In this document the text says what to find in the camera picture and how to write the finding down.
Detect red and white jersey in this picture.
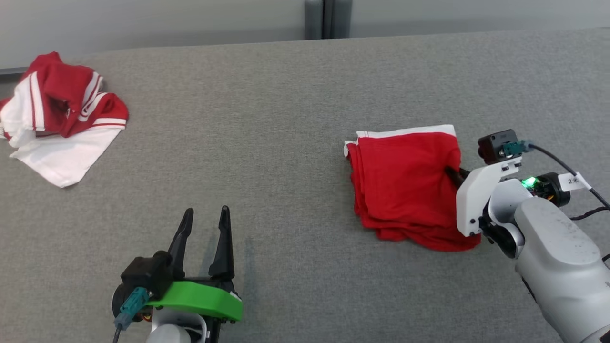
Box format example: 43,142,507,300
0,51,129,189

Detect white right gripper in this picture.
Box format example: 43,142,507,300
445,159,523,238

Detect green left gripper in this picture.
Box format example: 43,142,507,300
112,205,244,343

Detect left camera cable teal plug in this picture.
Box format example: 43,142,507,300
112,287,150,343

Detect grey partition post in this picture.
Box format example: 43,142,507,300
304,0,353,40

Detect red shorts with white stripe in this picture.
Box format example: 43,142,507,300
344,124,482,252

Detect white partition panel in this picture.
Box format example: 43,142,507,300
0,0,308,70
350,0,610,39

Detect right camera cable teal plug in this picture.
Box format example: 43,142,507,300
502,140,610,221

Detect camera cable teal plug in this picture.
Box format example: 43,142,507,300
112,287,150,343
502,140,610,221

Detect white cable label tag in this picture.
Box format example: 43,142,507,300
557,172,592,192

